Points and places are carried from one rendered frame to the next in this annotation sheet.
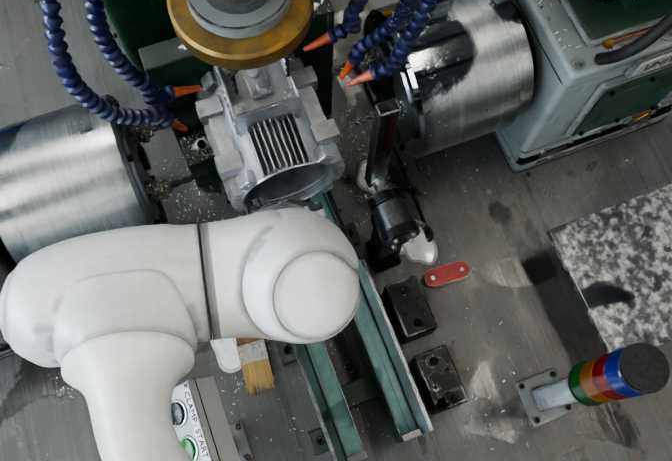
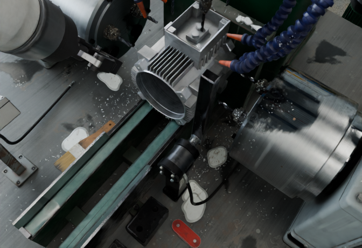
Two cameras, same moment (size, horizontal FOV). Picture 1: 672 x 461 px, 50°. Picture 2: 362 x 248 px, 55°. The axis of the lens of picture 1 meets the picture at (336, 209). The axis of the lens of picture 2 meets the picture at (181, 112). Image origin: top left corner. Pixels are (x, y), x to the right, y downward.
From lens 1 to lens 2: 0.52 m
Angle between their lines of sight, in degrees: 24
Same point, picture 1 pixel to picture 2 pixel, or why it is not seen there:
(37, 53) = not seen: outside the picture
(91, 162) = not seen: outside the picture
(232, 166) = (145, 55)
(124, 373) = not seen: outside the picture
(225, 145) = (157, 47)
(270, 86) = (198, 39)
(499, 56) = (319, 144)
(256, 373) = (67, 160)
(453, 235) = (214, 224)
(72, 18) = not seen: outside the picture
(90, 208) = (72, 0)
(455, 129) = (255, 156)
